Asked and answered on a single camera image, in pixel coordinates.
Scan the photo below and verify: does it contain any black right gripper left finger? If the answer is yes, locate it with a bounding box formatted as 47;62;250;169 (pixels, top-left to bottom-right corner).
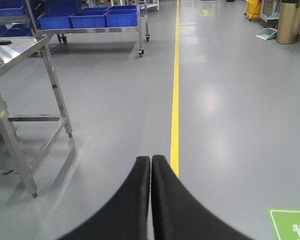
60;156;151;240

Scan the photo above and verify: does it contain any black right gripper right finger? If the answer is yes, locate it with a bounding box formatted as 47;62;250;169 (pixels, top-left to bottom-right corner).
151;155;249;240

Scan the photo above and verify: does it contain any green floor sign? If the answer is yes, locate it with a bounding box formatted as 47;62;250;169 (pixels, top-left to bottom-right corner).
267;207;300;240

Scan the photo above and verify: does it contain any green dustpan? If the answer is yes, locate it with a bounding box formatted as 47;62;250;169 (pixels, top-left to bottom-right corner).
255;27;278;41

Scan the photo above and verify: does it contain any steel work table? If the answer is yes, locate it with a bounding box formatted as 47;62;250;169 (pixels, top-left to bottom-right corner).
0;34;74;199

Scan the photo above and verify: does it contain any blue bin on trolley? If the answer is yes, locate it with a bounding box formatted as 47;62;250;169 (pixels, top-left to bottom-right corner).
37;10;79;30

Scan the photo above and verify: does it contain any yellow mop bucket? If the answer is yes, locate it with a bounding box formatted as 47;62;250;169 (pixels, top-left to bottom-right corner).
244;0;262;22

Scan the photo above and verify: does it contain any gold cylindrical planter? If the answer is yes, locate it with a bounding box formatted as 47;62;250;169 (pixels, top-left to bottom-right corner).
276;0;300;45

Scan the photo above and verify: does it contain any steel trolley with bins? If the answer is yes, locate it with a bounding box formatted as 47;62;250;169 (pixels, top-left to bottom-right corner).
24;0;151;58

